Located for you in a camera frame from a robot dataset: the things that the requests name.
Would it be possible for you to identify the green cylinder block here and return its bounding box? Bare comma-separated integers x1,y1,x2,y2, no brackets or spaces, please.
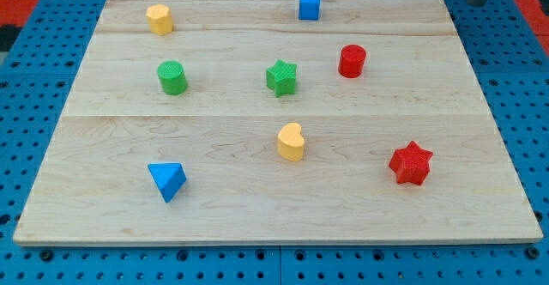
157,60,188,95

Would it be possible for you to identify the light wooden board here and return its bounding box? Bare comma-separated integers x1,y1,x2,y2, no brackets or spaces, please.
14,0,543,246

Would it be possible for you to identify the yellow hexagon block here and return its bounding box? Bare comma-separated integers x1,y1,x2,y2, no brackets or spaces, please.
146,3,173,36

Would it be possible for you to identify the red star block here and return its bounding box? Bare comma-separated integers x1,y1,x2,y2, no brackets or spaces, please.
389,141,433,186

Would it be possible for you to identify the red cylinder block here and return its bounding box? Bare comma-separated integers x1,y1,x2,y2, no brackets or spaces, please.
338,44,367,78

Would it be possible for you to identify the blue cube block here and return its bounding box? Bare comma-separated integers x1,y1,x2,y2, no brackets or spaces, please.
298,0,321,21

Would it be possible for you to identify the blue triangle block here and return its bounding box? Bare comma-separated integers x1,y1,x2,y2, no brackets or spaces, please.
148,163,187,203

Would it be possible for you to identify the yellow heart block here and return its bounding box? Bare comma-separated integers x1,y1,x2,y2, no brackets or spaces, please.
277,122,305,161

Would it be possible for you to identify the green star block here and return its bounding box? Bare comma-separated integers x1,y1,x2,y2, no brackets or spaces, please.
266,59,297,97

